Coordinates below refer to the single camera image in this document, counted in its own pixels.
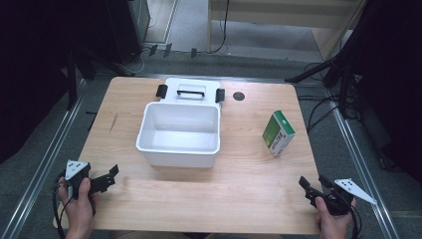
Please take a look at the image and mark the light wooden furniture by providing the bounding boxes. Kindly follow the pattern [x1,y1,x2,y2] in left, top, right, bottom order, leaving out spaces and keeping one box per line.
[206,0,368,62]

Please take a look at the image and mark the black floor cables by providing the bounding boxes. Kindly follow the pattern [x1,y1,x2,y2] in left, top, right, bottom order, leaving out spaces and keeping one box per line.
[297,61,361,134]

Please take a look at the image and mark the metal floor rail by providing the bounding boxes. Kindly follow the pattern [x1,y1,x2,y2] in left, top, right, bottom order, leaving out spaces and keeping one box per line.
[0,79,88,239]
[326,89,401,239]

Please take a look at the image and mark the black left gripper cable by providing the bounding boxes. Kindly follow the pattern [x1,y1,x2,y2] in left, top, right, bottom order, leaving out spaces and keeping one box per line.
[52,169,73,239]

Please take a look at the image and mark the black tripod stand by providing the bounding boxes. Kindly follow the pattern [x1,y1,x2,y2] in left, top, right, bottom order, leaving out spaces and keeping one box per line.
[284,39,357,119]

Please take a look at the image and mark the white lidded storage box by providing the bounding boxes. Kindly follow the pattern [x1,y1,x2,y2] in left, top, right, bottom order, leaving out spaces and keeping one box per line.
[135,77,226,169]

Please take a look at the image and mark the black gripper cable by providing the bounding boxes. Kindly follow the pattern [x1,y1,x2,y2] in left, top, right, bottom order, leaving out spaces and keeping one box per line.
[347,204,363,239]
[52,169,73,239]

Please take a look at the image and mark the person's left hand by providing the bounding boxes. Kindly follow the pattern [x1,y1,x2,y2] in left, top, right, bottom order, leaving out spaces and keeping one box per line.
[57,176,98,239]

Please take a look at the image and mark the black cabinet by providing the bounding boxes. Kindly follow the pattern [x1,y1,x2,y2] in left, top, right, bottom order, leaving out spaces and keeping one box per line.
[105,0,151,66]

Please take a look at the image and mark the person's right hand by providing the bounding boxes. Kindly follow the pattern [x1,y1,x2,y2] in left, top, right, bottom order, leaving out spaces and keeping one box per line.
[314,196,358,239]

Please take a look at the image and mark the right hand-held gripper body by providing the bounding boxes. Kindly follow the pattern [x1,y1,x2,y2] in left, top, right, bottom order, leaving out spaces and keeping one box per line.
[316,178,378,217]

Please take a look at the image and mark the white floor cable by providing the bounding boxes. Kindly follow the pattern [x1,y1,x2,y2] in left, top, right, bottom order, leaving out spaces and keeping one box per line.
[124,15,157,75]

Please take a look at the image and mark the green and white carton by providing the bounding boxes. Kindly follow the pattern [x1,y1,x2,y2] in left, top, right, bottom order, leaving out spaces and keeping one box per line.
[262,110,297,158]

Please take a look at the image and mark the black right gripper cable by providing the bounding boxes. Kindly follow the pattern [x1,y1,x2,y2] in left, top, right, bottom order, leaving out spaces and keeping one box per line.
[347,204,363,239]

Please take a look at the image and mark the black hanging cable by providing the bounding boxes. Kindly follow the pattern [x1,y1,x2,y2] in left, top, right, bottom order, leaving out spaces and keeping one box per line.
[210,0,231,55]

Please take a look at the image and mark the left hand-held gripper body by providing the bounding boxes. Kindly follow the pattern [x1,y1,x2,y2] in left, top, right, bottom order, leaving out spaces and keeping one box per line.
[63,159,102,201]

